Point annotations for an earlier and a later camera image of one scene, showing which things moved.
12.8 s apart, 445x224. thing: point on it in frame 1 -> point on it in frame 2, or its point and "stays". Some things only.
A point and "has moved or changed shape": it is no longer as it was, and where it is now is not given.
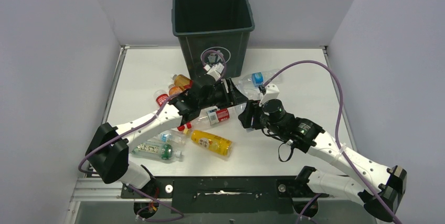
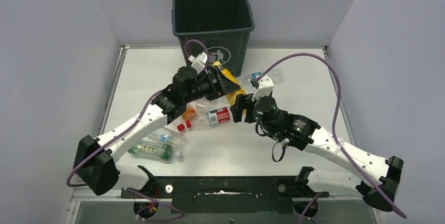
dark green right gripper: x=224 y=194 stays
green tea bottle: x=156 y=150 stays
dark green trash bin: x=219 y=19 stays
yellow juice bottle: x=213 y=143 has moved or changed shape
